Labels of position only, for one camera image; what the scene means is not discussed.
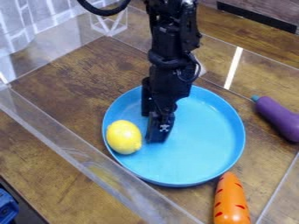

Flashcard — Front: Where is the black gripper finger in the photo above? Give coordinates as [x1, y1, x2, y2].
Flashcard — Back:
[144, 111, 175, 144]
[142, 78, 152, 116]

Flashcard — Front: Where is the yellow lemon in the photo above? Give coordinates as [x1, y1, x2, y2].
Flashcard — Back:
[107, 120, 143, 155]

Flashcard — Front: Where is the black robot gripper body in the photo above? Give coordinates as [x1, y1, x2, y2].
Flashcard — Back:
[146, 51, 202, 115]

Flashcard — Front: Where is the blue plastic object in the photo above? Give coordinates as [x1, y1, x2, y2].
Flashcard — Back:
[0, 188, 19, 224]

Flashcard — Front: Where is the blue round tray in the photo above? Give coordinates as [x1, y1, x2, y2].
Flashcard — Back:
[110, 87, 246, 187]

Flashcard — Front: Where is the clear acrylic enclosure wall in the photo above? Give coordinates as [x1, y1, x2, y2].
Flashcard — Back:
[0, 0, 299, 224]

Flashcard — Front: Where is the orange toy carrot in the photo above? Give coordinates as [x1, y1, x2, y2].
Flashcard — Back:
[212, 171, 251, 224]

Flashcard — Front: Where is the purple toy eggplant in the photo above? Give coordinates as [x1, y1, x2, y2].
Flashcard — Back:
[251, 95, 299, 143]

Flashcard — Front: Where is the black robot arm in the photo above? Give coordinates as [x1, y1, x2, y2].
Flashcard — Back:
[142, 0, 202, 143]

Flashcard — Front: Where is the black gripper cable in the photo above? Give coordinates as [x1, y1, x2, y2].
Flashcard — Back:
[76, 0, 132, 18]

